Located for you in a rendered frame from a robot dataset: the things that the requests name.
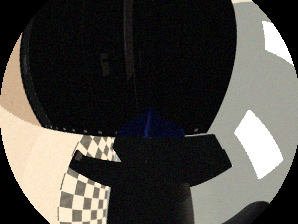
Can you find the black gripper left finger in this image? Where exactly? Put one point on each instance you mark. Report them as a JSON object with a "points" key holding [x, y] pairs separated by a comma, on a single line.
{"points": [[138, 127]]}

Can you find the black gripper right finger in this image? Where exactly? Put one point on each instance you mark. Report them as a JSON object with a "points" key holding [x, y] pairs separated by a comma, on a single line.
{"points": [[162, 127]]}

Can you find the black metal rack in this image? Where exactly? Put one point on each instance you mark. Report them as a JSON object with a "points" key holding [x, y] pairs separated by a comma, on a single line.
{"points": [[60, 76]]}

